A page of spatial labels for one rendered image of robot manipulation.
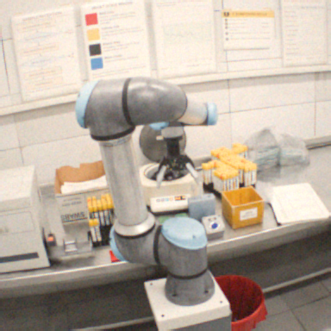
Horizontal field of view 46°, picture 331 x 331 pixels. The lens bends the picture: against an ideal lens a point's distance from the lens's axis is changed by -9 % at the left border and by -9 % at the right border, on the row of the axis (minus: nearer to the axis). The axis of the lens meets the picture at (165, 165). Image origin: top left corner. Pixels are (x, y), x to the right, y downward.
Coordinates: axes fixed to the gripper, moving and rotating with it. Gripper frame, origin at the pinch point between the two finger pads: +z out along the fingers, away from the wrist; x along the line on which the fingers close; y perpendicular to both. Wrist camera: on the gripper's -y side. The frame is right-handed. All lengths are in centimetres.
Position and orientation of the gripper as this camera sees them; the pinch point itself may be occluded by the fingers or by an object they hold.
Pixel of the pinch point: (177, 186)
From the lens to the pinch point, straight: 157.6
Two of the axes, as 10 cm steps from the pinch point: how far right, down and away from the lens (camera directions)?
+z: 1.1, 9.4, 3.2
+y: 0.2, 3.2, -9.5
